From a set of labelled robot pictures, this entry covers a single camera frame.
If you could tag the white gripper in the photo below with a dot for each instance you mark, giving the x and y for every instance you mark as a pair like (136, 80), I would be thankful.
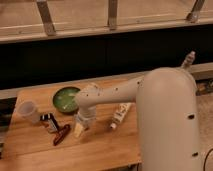
(83, 122)

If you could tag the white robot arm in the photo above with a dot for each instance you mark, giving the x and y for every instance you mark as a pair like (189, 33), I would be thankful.
(167, 115)

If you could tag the dark red brush tool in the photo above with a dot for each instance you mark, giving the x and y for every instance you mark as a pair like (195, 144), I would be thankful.
(61, 134)

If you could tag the green round plate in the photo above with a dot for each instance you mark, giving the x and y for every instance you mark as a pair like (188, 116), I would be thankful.
(63, 99)

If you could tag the white tube with label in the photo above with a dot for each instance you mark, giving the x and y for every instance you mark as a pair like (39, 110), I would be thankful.
(120, 114)

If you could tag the translucent plastic cup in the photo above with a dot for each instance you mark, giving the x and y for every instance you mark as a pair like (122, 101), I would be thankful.
(28, 111)

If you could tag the left metal frame leg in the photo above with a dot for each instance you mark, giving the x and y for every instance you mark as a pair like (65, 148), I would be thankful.
(46, 17)

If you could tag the metal frame leg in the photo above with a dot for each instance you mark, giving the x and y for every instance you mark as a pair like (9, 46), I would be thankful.
(46, 17)
(112, 14)
(193, 15)

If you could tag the middle metal frame leg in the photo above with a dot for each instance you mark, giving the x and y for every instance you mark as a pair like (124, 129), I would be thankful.
(112, 14)

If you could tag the right metal frame leg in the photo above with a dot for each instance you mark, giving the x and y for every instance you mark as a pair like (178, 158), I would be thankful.
(193, 15)

